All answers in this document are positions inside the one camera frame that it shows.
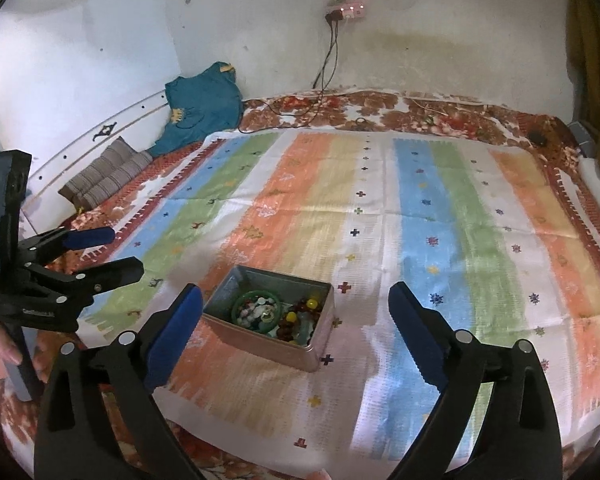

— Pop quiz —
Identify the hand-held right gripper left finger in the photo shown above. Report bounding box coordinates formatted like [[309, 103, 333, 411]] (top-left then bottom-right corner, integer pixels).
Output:
[[34, 283, 204, 480]]

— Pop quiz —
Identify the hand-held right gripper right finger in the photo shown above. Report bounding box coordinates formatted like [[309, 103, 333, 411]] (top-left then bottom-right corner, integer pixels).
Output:
[[387, 281, 565, 480]]

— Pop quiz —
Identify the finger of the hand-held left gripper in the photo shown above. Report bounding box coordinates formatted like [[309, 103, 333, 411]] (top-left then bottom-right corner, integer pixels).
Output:
[[17, 226, 116, 266], [30, 256, 145, 309]]

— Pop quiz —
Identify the white bead bracelet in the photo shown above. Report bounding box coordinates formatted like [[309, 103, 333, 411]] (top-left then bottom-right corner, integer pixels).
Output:
[[237, 300, 276, 328]]

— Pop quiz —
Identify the metal tin box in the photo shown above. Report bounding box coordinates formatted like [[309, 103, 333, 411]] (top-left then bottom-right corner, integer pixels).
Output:
[[201, 265, 336, 373]]

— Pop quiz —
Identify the green bangle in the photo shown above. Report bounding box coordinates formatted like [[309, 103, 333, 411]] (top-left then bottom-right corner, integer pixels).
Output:
[[231, 290, 282, 333]]

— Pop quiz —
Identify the yellow and dark bead bracelet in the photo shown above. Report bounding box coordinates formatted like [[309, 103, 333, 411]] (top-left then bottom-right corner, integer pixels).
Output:
[[280, 307, 321, 341]]

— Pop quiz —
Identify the red bead bracelet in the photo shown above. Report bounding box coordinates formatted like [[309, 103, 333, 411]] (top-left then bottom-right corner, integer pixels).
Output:
[[275, 299, 326, 346]]

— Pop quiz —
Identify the striped folded cloth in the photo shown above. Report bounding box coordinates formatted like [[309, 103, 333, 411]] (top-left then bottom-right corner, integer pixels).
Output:
[[58, 136, 153, 211]]

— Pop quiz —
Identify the white bed headboard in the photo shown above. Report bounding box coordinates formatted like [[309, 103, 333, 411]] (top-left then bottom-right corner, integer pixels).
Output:
[[22, 89, 173, 196]]

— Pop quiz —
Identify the striped colourful cloth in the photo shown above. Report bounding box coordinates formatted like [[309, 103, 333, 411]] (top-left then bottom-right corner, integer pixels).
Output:
[[77, 129, 600, 461]]

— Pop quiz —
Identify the teal garment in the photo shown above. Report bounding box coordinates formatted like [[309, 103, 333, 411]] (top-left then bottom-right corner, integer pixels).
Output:
[[147, 61, 244, 158]]

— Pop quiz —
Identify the white pillow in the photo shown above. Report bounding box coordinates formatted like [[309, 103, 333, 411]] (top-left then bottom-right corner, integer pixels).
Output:
[[577, 157, 600, 201]]

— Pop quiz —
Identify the yellow curtain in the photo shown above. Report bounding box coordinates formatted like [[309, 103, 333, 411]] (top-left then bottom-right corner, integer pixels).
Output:
[[567, 0, 600, 131]]

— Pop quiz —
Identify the white thin cable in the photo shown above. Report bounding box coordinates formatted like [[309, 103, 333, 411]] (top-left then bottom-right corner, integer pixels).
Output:
[[410, 96, 487, 112]]

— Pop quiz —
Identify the black power cable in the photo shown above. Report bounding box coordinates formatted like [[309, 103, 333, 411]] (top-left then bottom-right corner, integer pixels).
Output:
[[240, 15, 342, 135]]

